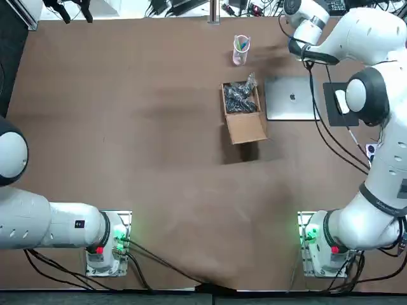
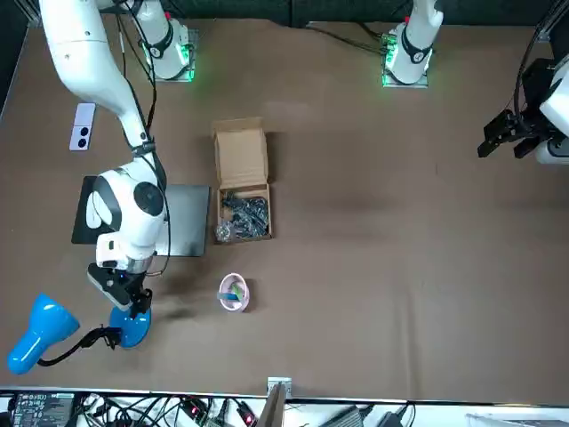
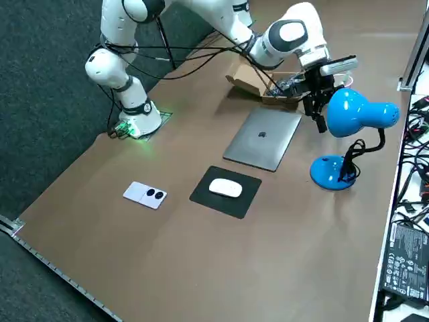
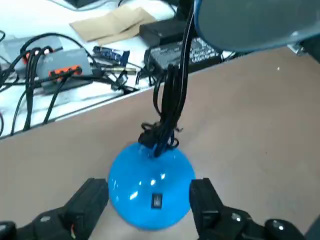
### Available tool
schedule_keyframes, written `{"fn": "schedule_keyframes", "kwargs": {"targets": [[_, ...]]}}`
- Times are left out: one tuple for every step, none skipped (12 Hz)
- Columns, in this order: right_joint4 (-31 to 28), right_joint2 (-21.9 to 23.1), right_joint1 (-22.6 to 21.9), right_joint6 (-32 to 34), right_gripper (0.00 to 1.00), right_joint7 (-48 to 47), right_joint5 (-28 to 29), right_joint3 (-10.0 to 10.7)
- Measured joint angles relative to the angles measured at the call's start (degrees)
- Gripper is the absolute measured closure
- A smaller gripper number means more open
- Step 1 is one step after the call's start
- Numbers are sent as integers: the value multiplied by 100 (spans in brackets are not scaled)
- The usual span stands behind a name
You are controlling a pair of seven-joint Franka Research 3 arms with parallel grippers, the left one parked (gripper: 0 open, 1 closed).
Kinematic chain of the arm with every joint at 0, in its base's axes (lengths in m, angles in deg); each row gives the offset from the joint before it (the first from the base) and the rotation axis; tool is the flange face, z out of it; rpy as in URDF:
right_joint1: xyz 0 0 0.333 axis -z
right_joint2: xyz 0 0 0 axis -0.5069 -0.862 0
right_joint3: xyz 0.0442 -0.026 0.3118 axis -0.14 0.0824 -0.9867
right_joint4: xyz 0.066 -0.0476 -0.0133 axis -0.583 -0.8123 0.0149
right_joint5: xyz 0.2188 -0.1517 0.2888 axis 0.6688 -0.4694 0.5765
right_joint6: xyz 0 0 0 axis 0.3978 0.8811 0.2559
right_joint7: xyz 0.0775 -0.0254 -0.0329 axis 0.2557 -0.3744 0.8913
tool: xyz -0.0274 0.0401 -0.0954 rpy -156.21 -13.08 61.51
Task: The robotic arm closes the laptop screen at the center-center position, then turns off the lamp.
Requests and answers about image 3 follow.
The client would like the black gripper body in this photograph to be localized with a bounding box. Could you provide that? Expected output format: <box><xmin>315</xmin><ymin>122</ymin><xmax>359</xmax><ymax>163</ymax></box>
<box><xmin>302</xmin><ymin>68</ymin><xmax>336</xmax><ymax>100</ymax></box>

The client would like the blue desk lamp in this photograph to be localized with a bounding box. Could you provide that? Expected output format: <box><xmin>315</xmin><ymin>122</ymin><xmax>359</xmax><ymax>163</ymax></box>
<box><xmin>310</xmin><ymin>87</ymin><xmax>402</xmax><ymax>191</ymax></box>

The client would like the grey laptop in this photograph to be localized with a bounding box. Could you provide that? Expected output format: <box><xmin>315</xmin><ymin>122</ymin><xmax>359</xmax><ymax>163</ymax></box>
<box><xmin>223</xmin><ymin>106</ymin><xmax>303</xmax><ymax>173</ymax></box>

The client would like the bag of black screws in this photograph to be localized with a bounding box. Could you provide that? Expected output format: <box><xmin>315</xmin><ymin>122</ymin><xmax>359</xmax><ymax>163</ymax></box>
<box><xmin>267</xmin><ymin>72</ymin><xmax>308</xmax><ymax>98</ymax></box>

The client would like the open cardboard box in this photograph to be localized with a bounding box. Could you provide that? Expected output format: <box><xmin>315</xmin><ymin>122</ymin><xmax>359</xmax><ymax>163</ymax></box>
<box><xmin>225</xmin><ymin>63</ymin><xmax>308</xmax><ymax>111</ymax></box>

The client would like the black mouse pad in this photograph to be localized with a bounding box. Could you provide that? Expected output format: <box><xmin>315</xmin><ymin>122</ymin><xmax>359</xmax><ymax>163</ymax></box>
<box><xmin>189</xmin><ymin>165</ymin><xmax>263</xmax><ymax>221</ymax></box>

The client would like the white computer mouse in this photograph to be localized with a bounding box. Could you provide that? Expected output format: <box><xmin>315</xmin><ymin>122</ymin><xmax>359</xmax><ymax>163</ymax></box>
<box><xmin>208</xmin><ymin>178</ymin><xmax>243</xmax><ymax>198</ymax></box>

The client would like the large black labelled power adapter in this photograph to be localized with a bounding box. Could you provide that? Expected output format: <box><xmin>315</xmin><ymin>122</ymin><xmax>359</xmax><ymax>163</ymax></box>
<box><xmin>380</xmin><ymin>223</ymin><xmax>429</xmax><ymax>301</ymax></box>

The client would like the white foldable phone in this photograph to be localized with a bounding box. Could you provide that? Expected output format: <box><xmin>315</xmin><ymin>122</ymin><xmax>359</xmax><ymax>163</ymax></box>
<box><xmin>123</xmin><ymin>181</ymin><xmax>168</xmax><ymax>211</ymax></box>

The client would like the black lamp cord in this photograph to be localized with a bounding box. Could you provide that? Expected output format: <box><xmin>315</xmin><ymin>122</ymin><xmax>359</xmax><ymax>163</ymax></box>
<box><xmin>339</xmin><ymin>138</ymin><xmax>367</xmax><ymax>184</ymax></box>

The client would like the aluminium frame rail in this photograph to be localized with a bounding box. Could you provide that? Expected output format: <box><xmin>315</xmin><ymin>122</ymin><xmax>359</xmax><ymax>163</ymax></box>
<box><xmin>0</xmin><ymin>214</ymin><xmax>122</xmax><ymax>322</ymax></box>
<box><xmin>397</xmin><ymin>0</ymin><xmax>429</xmax><ymax>92</ymax></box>

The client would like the tangle of loose black cables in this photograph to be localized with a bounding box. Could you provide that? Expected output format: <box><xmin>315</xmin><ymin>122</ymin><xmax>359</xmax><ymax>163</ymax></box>
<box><xmin>395</xmin><ymin>95</ymin><xmax>429</xmax><ymax>232</ymax></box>

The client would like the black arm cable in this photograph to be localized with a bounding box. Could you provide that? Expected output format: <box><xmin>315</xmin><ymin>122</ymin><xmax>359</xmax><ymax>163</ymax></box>
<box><xmin>95</xmin><ymin>13</ymin><xmax>304</xmax><ymax>101</ymax></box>

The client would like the black base cable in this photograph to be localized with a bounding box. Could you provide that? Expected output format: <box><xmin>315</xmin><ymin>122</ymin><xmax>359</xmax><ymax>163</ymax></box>
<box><xmin>97</xmin><ymin>80</ymin><xmax>133</xmax><ymax>140</ymax></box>

